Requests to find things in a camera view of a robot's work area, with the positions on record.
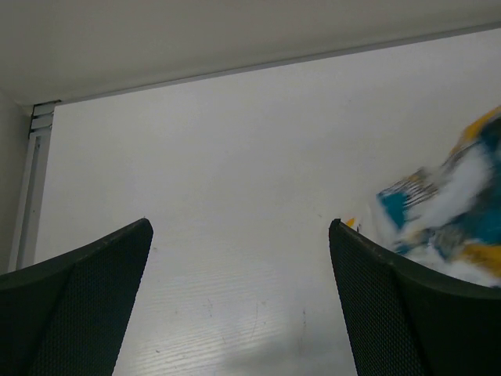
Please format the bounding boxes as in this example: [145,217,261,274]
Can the aluminium table edge rail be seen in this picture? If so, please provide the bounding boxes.
[8,100,59,272]

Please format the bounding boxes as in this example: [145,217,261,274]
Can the colourful printed shorts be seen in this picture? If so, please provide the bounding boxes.
[342,105,501,289]

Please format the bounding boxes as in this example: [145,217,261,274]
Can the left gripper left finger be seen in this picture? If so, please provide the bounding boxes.
[1,219,153,375]

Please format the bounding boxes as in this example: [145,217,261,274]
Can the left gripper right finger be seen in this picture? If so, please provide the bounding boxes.
[329,219,500,375]

